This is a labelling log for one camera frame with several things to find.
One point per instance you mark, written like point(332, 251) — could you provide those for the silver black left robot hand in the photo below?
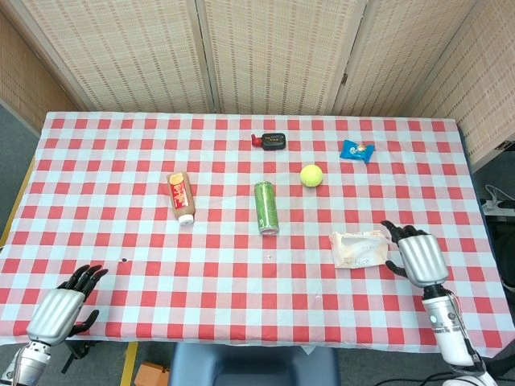
point(56, 311)

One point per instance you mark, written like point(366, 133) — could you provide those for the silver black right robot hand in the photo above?
point(422, 257)

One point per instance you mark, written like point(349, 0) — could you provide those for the yellow white tissue pack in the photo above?
point(359, 249)

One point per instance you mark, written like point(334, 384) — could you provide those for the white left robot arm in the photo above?
point(25, 364)

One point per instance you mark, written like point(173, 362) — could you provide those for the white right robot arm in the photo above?
point(450, 333)

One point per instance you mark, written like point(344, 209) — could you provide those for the red white checkered tablecloth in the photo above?
point(241, 241)

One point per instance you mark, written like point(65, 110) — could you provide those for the black clamp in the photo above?
point(76, 351)

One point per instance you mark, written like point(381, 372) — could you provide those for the white power strip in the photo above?
point(498, 206)

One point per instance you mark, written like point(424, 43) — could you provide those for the orange box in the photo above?
point(149, 374)

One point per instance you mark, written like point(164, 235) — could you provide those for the blue snack packet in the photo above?
point(356, 151)

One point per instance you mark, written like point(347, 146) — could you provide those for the yellow-green tennis ball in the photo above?
point(311, 175)

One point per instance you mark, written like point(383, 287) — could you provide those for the green drink can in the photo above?
point(266, 208)

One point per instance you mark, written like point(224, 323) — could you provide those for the brown sauce bottle red label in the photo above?
point(182, 196)

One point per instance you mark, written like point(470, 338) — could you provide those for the black bottle red cap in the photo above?
point(270, 142)

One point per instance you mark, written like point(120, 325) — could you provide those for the woven bamboo folding screen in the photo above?
point(257, 52)

